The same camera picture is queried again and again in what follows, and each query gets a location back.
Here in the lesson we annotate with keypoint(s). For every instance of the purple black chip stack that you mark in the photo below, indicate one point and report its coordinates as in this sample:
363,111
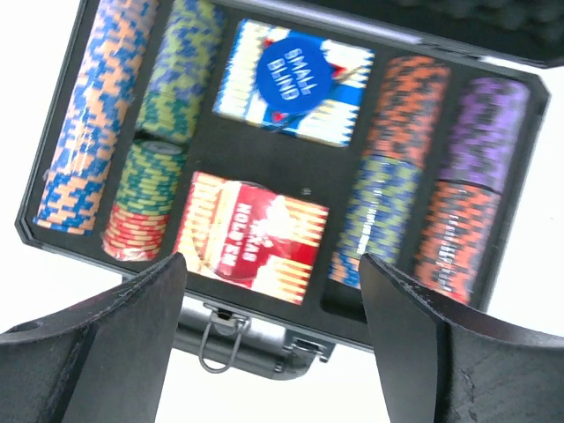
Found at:
483,139

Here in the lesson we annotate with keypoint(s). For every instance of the blue playing card deck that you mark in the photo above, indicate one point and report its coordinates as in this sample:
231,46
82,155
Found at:
331,123

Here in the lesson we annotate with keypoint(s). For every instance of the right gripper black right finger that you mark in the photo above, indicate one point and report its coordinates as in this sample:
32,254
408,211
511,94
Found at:
442,361

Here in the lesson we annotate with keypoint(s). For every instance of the green yellow chip stack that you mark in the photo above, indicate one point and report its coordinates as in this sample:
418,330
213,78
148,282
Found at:
150,177

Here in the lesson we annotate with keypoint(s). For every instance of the red playing card deck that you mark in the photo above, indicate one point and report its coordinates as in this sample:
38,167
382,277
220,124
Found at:
283,278

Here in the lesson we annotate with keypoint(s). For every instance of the red yellow chip stack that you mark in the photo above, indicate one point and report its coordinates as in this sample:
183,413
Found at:
133,237

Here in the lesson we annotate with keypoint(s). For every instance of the black poker set case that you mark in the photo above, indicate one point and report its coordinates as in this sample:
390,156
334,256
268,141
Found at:
470,36

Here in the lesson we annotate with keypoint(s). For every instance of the blue small blind button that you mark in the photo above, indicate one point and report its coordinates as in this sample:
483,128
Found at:
293,76

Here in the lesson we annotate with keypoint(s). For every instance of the orange black chip stack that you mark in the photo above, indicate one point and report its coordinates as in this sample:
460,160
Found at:
453,238
408,107

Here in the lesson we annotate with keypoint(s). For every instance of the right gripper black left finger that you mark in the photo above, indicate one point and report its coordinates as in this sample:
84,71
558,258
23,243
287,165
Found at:
101,360

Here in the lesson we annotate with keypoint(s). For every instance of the orange black lower chip stack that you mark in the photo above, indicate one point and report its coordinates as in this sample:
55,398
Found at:
453,238

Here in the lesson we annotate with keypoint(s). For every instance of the blue orange chip stack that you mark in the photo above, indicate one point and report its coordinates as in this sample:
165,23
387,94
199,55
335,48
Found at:
100,98

